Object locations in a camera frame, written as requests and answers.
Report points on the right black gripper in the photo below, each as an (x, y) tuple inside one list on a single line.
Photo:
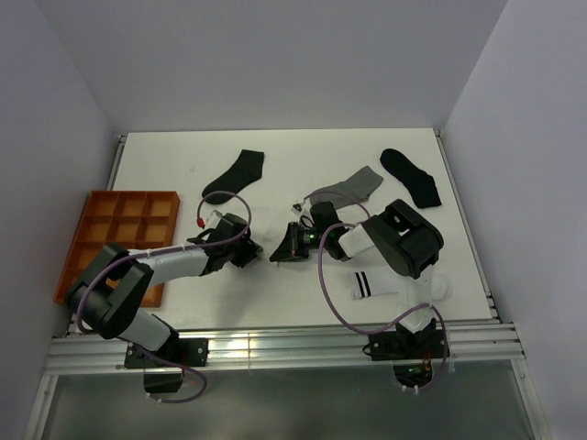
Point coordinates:
[(292, 248)]

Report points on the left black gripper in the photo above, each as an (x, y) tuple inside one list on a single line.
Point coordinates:
[(249, 248)]

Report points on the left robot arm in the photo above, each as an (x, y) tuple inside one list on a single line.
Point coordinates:
[(107, 296)]

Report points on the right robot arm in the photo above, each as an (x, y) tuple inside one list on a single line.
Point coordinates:
[(407, 242)]

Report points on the white striped sock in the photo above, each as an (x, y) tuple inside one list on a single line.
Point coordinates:
[(376, 282)]

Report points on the black sock left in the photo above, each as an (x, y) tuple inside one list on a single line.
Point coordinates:
[(246, 170)]

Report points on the black sock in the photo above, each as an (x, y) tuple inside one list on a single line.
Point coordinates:
[(420, 185), (246, 170)]

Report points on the grey sock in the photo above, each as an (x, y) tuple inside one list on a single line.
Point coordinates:
[(356, 188)]

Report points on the orange compartment tray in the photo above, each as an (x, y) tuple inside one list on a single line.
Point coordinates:
[(132, 219)]

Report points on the black sock right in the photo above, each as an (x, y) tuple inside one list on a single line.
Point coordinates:
[(420, 185)]

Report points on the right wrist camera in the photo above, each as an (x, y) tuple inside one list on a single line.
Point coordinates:
[(301, 207)]

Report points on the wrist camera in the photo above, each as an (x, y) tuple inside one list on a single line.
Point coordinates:
[(210, 221), (301, 207)]

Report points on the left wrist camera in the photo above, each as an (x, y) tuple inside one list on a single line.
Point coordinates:
[(210, 221)]

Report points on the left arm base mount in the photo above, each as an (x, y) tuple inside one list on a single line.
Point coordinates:
[(170, 367)]

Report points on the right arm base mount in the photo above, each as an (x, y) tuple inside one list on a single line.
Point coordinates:
[(420, 349)]

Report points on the aluminium frame rail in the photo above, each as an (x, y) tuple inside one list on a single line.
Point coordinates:
[(289, 348)]

